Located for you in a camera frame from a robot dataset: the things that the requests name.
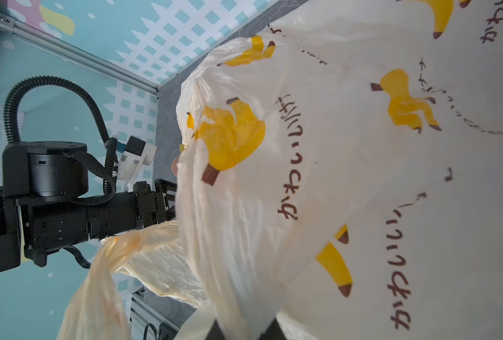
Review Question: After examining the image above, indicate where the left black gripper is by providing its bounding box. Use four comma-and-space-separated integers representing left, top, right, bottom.
87, 179, 177, 239

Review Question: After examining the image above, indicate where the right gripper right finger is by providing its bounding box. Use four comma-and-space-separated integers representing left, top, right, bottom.
259, 318, 286, 340

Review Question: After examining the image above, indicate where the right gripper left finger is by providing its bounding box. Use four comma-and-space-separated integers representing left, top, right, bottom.
206, 320, 225, 340

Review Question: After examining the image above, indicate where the banana print plastic bag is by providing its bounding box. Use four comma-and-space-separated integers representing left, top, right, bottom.
58, 1, 503, 339

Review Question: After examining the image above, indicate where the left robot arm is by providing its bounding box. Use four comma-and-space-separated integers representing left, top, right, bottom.
0, 142, 176, 272

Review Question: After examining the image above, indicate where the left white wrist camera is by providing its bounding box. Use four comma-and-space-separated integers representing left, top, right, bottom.
115, 135, 157, 192

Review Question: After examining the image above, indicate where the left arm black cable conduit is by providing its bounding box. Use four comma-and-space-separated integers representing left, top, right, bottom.
3, 75, 118, 196

